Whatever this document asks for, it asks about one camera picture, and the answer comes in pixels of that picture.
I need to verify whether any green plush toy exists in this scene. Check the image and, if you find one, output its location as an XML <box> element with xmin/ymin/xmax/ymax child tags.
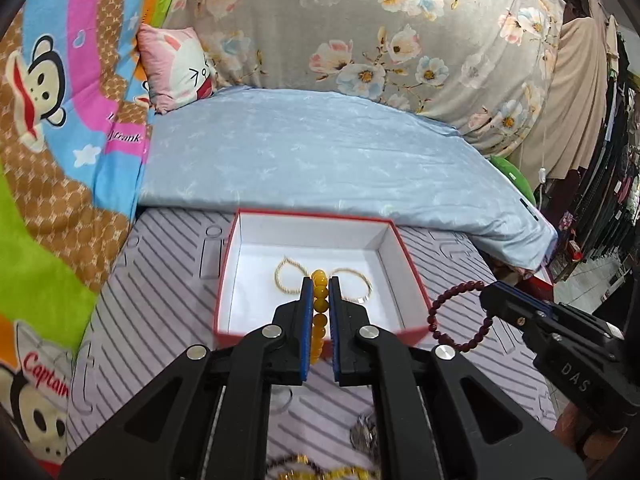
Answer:
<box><xmin>488</xmin><ymin>154</ymin><xmax>539</xmax><ymax>207</ymax></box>

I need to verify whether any row of dark hanging clothes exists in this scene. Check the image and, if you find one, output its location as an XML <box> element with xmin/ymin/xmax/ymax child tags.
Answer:
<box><xmin>575</xmin><ymin>25</ymin><xmax>640</xmax><ymax>273</ymax></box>

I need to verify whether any thin gold bangle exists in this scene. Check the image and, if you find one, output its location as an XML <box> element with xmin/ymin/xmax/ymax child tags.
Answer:
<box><xmin>332</xmin><ymin>268</ymin><xmax>374</xmax><ymax>305</ymax></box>

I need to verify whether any person's right hand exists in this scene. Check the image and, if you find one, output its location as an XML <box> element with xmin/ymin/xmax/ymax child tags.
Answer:
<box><xmin>552</xmin><ymin>400</ymin><xmax>629</xmax><ymax>462</ymax></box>

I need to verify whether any silver jewelry piece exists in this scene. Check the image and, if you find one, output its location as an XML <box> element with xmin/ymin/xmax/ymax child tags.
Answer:
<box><xmin>348</xmin><ymin>409</ymin><xmax>382</xmax><ymax>457</ymax></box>

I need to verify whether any gold chain bracelet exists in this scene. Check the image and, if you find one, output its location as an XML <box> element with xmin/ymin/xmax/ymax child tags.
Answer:
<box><xmin>274</xmin><ymin>255</ymin><xmax>312</xmax><ymax>296</ymax></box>

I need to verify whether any striped lilac mat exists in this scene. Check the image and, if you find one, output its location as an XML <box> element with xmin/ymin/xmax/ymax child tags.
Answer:
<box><xmin>65</xmin><ymin>207</ymin><xmax>559</xmax><ymax>480</ymax></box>

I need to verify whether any cartoon monkey printed blanket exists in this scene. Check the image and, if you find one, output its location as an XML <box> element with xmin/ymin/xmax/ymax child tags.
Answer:
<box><xmin>0</xmin><ymin>0</ymin><xmax>202</xmax><ymax>480</ymax></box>

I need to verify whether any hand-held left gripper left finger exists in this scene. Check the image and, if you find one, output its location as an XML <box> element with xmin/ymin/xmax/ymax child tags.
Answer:
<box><xmin>59</xmin><ymin>278</ymin><xmax>315</xmax><ymax>480</ymax></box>

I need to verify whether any beige hanging garment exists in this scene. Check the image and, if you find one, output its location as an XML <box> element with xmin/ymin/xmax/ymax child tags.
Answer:
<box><xmin>515</xmin><ymin>14</ymin><xmax>622</xmax><ymax>182</ymax></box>

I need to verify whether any pink cat pillow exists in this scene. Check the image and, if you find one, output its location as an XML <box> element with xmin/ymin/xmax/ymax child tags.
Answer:
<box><xmin>136</xmin><ymin>23</ymin><xmax>219</xmax><ymax>115</ymax></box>

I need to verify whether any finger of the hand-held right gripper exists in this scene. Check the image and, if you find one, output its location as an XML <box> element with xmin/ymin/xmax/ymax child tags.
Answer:
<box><xmin>479</xmin><ymin>285</ymin><xmax>540</xmax><ymax>335</ymax></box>
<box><xmin>492</xmin><ymin>281</ymin><xmax>557</xmax><ymax>320</ymax></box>

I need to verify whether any amber bead bracelet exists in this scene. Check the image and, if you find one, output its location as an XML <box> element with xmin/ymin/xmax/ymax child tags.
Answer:
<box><xmin>310</xmin><ymin>268</ymin><xmax>331</xmax><ymax>367</ymax></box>

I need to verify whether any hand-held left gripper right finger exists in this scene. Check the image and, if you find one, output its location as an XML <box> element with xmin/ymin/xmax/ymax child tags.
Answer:
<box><xmin>327</xmin><ymin>275</ymin><xmax>587</xmax><ymax>480</ymax></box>

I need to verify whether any white cable with switch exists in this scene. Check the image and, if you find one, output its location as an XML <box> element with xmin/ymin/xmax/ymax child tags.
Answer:
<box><xmin>519</xmin><ymin>0</ymin><xmax>552</xmax><ymax>197</ymax></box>

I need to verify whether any gold bead necklace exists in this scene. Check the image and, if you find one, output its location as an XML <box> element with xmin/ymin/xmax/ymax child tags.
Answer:
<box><xmin>265</xmin><ymin>453</ymin><xmax>379</xmax><ymax>480</ymax></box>

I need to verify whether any light blue bed sheet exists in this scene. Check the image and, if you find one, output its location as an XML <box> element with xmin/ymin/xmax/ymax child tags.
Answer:
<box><xmin>137</xmin><ymin>87</ymin><xmax>559</xmax><ymax>272</ymax></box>

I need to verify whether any grey floral quilt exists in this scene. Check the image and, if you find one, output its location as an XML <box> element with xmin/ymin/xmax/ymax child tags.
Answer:
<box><xmin>159</xmin><ymin>0</ymin><xmax>569</xmax><ymax>157</ymax></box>

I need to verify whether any dark red bead bracelet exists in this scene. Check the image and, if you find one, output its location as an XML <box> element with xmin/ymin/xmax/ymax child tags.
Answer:
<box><xmin>427</xmin><ymin>280</ymin><xmax>489</xmax><ymax>354</ymax></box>

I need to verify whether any red box with white inside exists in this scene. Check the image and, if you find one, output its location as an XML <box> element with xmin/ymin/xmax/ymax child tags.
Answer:
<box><xmin>212</xmin><ymin>208</ymin><xmax>434</xmax><ymax>352</ymax></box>

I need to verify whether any red container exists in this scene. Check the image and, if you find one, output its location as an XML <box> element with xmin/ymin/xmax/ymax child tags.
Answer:
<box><xmin>492</xmin><ymin>259</ymin><xmax>556</xmax><ymax>306</ymax></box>

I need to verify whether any clear glass bangle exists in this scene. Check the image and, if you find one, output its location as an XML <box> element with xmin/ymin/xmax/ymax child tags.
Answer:
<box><xmin>270</xmin><ymin>387</ymin><xmax>295</xmax><ymax>413</ymax></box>

